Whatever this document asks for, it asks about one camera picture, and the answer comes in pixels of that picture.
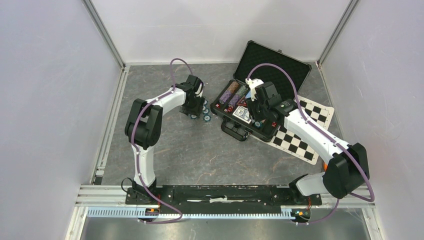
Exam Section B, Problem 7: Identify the blue card deck in case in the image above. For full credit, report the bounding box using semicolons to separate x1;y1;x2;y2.
232;105;252;124

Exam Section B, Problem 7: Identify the brown chip stack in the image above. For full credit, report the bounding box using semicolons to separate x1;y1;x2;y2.
227;81;239;94

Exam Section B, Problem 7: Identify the purple chip stack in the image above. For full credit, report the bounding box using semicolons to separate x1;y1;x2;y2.
228;94;241;109
218;90;233;105

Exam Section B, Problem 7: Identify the red triangular card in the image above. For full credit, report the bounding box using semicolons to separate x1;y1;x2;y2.
237;96;247;107

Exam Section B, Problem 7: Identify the black white checkered board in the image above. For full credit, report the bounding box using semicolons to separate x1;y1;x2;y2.
259;99;341;164

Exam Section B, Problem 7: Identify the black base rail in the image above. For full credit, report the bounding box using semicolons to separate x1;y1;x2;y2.
125;185;322;215

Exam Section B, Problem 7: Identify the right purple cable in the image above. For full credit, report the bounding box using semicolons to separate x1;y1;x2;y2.
246;62;376;227

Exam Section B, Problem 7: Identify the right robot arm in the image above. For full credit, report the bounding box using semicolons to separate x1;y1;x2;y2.
246;79;371;204

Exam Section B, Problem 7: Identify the black poker set case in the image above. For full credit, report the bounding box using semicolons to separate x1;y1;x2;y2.
210;40;312;142

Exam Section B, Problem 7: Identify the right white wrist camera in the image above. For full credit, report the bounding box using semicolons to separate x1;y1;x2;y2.
245;78;264;102

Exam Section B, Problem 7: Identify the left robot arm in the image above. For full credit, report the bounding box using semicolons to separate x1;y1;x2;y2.
124;74;206;204

